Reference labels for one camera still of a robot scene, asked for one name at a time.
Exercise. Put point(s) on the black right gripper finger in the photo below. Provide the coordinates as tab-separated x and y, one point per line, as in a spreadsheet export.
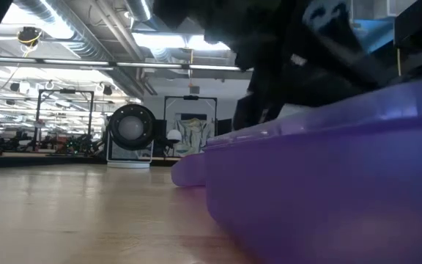
244	113
274	111

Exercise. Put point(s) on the purple plastic supply box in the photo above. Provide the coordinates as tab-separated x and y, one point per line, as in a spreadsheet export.
324	183

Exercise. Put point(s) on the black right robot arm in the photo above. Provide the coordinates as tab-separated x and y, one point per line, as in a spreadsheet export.
196	14

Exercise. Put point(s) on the pale printed cloth banner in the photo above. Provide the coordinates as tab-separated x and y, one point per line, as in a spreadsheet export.
194	135

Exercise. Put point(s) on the long ceiling light bar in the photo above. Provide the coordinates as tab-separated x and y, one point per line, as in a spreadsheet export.
141	65

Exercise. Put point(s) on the black frame stand with camera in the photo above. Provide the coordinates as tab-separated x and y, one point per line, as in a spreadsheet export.
190	97

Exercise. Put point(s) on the silver ceiling duct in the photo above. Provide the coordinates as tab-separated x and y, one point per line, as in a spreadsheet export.
139	9

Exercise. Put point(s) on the black rectangular frame stand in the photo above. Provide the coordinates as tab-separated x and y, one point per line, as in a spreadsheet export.
64	91

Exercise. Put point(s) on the black table edge rail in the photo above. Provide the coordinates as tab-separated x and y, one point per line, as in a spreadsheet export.
50	160

